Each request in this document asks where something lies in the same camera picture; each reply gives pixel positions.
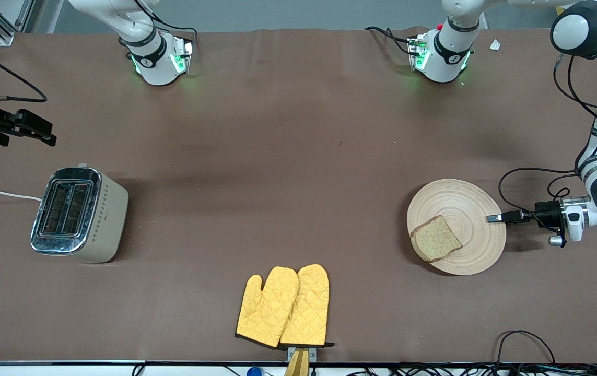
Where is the round wooden plate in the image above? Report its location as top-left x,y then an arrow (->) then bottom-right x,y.
407,179 -> 507,276

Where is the brown bread slice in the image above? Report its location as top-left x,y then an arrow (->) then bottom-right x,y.
411,215 -> 463,263

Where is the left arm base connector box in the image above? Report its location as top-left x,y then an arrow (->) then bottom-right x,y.
407,33 -> 430,72

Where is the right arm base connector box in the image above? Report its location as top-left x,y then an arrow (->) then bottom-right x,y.
170,35 -> 195,75

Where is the beige and chrome toaster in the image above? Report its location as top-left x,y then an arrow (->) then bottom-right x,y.
30,163 -> 130,264

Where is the yellow quilted oven mitt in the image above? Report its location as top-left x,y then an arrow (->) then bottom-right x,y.
279,264 -> 334,348
236,266 -> 300,349

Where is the wooden stick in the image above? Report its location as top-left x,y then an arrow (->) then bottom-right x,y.
285,349 -> 311,376

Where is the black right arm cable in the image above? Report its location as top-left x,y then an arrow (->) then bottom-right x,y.
0,39 -> 49,103

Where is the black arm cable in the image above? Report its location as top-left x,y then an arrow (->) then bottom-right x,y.
0,39 -> 49,103
498,54 -> 597,231

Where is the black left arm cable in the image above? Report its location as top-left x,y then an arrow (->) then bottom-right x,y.
498,54 -> 597,231

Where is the white toaster power cable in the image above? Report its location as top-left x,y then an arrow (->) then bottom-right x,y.
0,188 -> 43,202

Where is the black looped floor cable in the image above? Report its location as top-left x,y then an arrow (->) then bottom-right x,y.
496,330 -> 556,366

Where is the black cable bundle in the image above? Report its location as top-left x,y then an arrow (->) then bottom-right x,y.
345,362 -> 597,376

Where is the black right base cable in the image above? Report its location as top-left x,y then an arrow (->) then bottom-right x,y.
132,0 -> 198,41

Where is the black base cable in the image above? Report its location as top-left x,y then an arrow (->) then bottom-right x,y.
365,26 -> 415,56
132,0 -> 198,41

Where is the black left base cable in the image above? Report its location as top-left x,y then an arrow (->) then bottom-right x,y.
365,26 -> 415,56

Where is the grey metal bracket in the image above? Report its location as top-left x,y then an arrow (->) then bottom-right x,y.
287,346 -> 318,364

